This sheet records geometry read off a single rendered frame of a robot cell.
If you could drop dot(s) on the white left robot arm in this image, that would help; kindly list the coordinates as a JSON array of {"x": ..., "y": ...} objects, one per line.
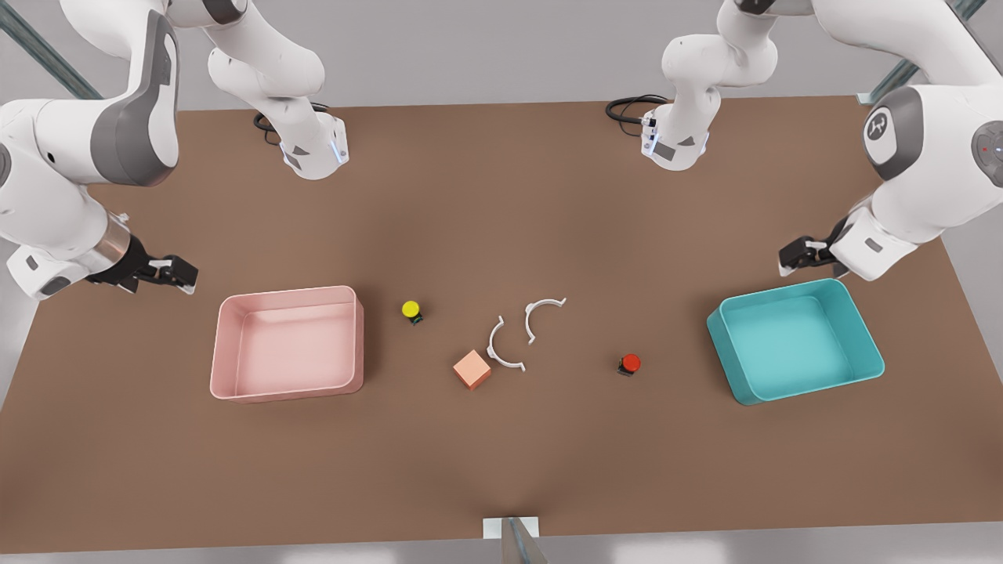
[{"x": 925, "y": 149}]

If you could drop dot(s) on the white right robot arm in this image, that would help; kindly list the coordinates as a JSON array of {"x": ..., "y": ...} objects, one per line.
[{"x": 117, "y": 117}]

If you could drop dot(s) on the blue storage box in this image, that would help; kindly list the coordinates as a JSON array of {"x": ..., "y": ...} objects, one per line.
[{"x": 795, "y": 341}]

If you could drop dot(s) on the pink storage box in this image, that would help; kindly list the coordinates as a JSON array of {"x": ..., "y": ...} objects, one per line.
[{"x": 287, "y": 343}]

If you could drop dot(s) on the red button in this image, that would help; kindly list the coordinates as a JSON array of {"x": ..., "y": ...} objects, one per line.
[{"x": 628, "y": 363}]

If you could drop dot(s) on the yellow button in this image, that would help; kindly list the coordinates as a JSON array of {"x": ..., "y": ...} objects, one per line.
[{"x": 411, "y": 310}]

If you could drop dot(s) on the white curved clip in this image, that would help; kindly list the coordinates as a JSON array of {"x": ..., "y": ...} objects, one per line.
[
  {"x": 536, "y": 311},
  {"x": 495, "y": 346}
]

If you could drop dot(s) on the orange cube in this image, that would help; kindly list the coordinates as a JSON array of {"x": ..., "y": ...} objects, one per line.
[{"x": 472, "y": 369}]

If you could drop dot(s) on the silver frame post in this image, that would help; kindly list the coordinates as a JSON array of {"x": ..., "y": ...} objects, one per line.
[
  {"x": 513, "y": 540},
  {"x": 47, "y": 55},
  {"x": 913, "y": 63}
]

